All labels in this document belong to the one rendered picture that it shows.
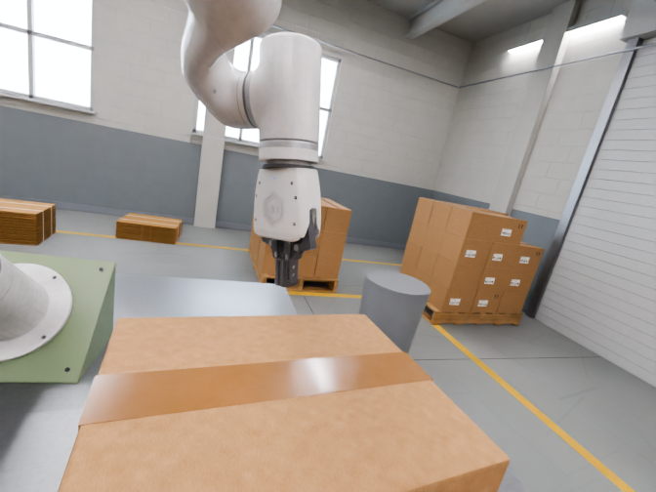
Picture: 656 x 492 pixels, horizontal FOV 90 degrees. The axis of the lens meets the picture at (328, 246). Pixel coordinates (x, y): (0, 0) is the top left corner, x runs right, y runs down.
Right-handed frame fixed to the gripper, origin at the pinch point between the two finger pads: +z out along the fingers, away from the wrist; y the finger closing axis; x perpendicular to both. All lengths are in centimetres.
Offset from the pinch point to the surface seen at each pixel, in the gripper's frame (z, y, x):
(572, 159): -62, -6, 445
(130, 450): 4.5, 15.0, -26.5
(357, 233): 56, -307, 453
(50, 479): 28.0, -17.5, -26.6
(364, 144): -96, -292, 438
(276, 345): 4.2, 10.7, -11.1
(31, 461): 27.2, -22.0, -27.8
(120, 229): 37, -392, 100
